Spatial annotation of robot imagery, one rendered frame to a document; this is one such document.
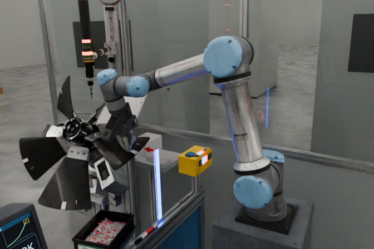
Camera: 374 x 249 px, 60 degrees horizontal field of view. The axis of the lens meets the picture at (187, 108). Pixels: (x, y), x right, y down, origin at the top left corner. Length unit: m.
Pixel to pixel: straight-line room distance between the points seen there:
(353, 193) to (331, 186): 0.10
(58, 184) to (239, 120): 0.90
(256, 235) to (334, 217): 0.87
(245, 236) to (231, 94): 0.49
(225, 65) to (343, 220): 1.27
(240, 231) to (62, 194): 0.79
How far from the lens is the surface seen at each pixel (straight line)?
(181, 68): 1.20
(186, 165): 1.57
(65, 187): 1.56
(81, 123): 1.58
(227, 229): 1.20
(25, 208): 0.94
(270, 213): 1.22
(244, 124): 1.00
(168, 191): 2.39
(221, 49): 0.96
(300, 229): 1.24
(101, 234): 1.49
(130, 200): 2.08
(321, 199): 1.95
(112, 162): 1.40
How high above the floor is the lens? 1.69
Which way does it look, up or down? 15 degrees down
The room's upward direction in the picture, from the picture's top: 1 degrees counter-clockwise
